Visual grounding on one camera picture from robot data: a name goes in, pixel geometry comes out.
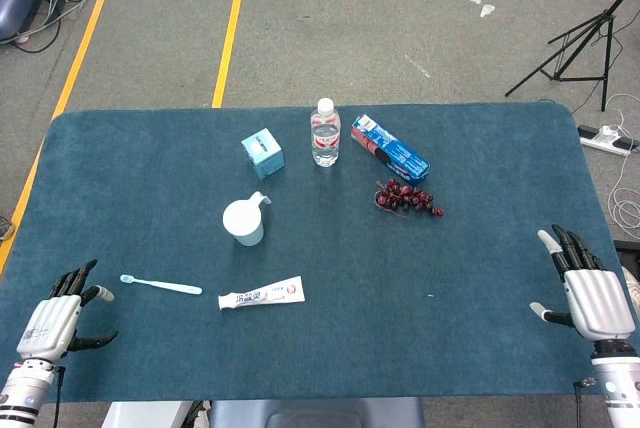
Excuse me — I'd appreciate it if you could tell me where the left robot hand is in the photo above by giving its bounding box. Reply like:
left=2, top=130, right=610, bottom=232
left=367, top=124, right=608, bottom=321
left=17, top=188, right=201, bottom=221
left=16, top=259, right=120, bottom=362

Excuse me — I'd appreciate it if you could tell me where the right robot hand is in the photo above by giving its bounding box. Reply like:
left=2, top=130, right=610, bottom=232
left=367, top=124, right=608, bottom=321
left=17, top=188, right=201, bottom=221
left=529, top=224, right=637, bottom=344

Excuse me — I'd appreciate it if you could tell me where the light blue toothbrush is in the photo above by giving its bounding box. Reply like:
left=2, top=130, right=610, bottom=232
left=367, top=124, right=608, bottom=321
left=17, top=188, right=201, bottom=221
left=119, top=273, right=204, bottom=296

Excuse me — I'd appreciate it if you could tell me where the light blue cup with handle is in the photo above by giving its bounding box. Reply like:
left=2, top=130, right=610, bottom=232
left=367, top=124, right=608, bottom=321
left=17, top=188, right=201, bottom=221
left=222, top=190, right=274, bottom=248

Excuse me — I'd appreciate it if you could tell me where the white toothpaste tube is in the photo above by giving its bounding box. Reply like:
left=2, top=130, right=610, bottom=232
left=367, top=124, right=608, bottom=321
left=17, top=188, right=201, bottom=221
left=217, top=275, right=307, bottom=312

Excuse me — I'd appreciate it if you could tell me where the white power strip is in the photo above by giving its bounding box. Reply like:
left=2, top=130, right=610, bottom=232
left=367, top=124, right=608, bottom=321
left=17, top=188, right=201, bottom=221
left=578, top=124, right=640, bottom=157

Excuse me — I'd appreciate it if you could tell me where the red grape bunch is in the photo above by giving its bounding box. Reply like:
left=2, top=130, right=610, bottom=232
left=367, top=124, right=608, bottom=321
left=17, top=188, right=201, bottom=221
left=373, top=178, right=446, bottom=220

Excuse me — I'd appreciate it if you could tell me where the blue table mat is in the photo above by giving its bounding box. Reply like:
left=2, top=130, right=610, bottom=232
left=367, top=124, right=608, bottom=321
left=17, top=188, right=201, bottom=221
left=0, top=101, right=636, bottom=404

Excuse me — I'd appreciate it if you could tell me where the blue cookie box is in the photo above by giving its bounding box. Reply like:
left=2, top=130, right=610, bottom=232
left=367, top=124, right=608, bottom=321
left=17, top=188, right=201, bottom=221
left=350, top=114, right=432, bottom=187

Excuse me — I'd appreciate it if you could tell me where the long yellow floor tape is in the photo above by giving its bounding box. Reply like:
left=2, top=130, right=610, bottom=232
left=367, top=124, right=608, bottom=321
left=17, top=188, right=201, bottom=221
left=0, top=0, right=115, bottom=274

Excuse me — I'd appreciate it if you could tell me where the grey blue robot torso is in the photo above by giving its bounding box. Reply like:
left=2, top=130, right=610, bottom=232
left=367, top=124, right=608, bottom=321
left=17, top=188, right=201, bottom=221
left=102, top=397, right=426, bottom=428

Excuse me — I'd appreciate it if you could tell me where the small light blue box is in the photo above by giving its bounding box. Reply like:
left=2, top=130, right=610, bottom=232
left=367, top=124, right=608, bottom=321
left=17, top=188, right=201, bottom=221
left=240, top=129, right=286, bottom=181

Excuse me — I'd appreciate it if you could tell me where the black tripod stand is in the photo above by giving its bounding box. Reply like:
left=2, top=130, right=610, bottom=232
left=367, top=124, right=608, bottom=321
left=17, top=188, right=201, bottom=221
left=504, top=0, right=640, bottom=113

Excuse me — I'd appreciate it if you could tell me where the clear water bottle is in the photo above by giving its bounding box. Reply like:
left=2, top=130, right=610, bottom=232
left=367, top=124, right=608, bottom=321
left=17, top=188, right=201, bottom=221
left=310, top=97, right=342, bottom=168

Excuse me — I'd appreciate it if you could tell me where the short yellow floor tape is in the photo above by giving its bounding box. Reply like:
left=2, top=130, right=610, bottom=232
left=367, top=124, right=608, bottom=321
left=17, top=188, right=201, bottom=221
left=211, top=0, right=243, bottom=109

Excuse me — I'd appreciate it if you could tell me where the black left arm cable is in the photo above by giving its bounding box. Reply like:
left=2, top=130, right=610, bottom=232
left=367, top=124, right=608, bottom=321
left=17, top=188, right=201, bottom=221
left=52, top=365, right=67, bottom=428

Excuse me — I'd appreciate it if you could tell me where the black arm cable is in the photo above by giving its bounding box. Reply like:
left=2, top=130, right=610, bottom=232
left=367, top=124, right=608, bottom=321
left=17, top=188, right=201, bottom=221
left=572, top=376, right=599, bottom=428
left=52, top=365, right=67, bottom=428

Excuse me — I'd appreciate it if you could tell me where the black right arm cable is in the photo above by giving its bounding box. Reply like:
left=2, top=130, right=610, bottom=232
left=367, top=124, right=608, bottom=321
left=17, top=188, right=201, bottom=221
left=572, top=376, right=599, bottom=428

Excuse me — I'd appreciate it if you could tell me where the white cable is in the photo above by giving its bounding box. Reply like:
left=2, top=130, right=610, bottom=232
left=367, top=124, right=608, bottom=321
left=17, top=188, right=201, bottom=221
left=569, top=92, right=640, bottom=227

